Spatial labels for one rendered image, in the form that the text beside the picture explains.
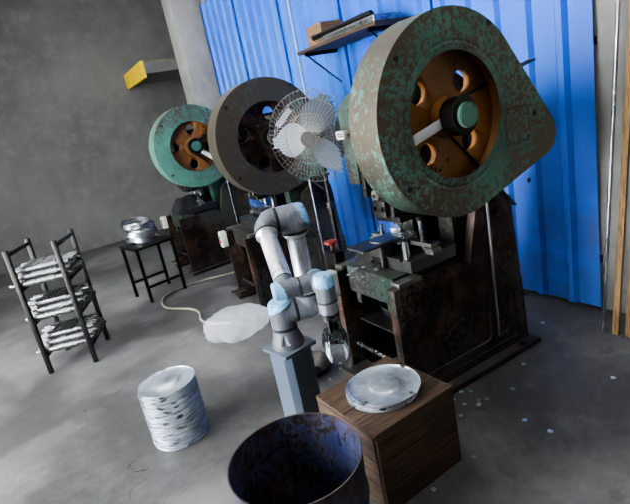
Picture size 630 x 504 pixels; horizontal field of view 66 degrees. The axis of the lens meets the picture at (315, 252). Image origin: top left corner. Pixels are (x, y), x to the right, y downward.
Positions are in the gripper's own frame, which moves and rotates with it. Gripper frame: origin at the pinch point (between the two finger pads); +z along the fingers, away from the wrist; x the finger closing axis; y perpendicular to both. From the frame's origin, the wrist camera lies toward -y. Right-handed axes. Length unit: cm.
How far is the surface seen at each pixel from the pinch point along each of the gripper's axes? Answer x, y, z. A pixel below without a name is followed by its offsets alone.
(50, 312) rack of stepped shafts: -181, -181, 8
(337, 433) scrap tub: -7.9, 27.8, 12.8
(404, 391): 21.6, 8.3, 16.4
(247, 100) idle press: -10, -184, -107
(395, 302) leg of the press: 33.2, -31.6, -2.8
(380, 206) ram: 40, -61, -41
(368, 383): 10.1, -3.0, 16.3
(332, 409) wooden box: -6.6, 2.5, 20.2
